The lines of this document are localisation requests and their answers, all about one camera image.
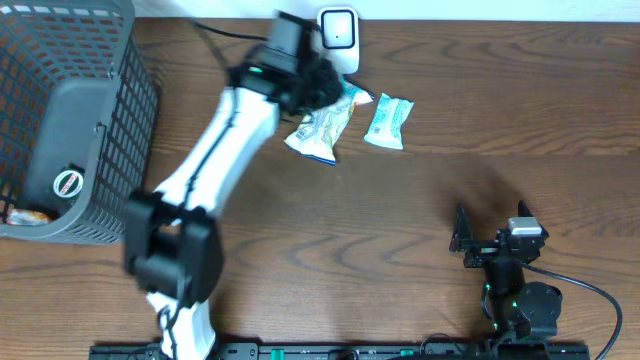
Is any yellow white snack bag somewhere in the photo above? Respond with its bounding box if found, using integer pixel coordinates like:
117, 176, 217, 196
284, 80, 374, 165

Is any green white snack packet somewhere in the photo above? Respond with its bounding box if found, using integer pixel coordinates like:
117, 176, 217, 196
364, 93, 414, 150

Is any dark box round white label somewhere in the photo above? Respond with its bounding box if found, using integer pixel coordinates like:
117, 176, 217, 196
49, 165, 85, 207

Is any clear orange snack packet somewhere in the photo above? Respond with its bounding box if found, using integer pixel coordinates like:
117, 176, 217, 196
6, 209, 52, 226

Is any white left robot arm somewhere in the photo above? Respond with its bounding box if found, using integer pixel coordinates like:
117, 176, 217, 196
123, 53, 343, 359

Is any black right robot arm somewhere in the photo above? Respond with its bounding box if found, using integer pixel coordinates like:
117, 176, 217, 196
449, 202, 562, 355

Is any white barcode scanner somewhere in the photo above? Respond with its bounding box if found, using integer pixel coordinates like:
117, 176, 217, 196
316, 6, 360, 75

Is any dark grey plastic basket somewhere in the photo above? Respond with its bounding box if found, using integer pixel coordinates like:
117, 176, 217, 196
1, 0, 158, 244

